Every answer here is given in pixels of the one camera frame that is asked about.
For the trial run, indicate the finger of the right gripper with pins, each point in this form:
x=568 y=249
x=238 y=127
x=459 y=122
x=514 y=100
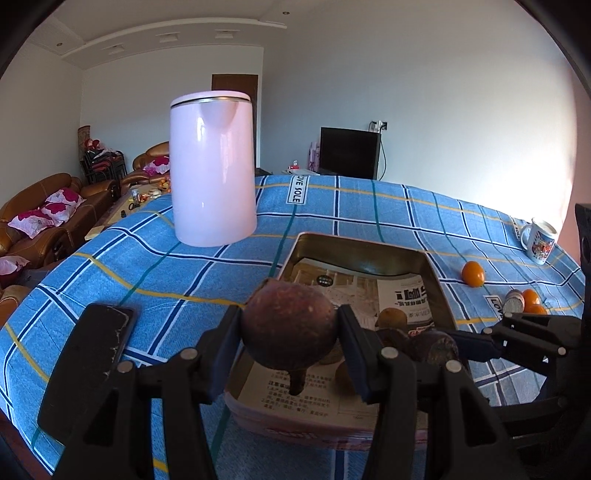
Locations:
x=478 y=347
x=537 y=342

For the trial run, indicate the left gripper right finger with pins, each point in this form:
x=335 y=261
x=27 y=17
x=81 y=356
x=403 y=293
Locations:
x=465 y=437

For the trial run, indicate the large orange mandarin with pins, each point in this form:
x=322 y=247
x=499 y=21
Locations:
x=536 y=309

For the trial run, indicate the smaller orange mandarin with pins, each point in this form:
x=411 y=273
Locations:
x=531 y=298

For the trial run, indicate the sugarcane piece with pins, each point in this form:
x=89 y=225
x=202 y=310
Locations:
x=514 y=302

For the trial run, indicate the small orange kumquat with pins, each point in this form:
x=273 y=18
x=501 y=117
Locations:
x=473 y=274

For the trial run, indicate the tan longan fruit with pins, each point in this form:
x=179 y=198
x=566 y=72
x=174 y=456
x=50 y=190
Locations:
x=392 y=318

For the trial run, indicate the purple passion fruit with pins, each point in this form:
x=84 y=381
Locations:
x=288 y=326

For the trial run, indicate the dark round chestnut fruit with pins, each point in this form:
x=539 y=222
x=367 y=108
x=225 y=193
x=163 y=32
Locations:
x=434 y=347

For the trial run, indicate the blue plaid tablecloth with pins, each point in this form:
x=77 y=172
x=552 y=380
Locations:
x=178 y=291

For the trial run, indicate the pink biscuit tin box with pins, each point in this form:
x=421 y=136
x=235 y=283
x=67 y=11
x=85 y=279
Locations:
x=361 y=256

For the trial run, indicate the white printed mug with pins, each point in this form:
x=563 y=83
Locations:
x=538 y=239

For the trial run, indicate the paper leaflet in tin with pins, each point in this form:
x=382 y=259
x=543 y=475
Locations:
x=329 y=400

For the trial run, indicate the brown leather sofa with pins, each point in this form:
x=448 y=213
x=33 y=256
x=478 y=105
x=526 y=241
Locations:
x=57 y=242

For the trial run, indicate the black television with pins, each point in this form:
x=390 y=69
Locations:
x=349 y=152

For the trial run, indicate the red white floral cushion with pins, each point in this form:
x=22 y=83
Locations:
x=57 y=209

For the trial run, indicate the coffee table with items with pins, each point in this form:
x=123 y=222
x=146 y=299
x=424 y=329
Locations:
x=130 y=201

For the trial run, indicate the brown leather armchair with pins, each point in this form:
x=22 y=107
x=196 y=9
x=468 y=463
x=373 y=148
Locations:
x=150 y=167

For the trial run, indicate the pink electric kettle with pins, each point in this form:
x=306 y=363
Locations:
x=212 y=176

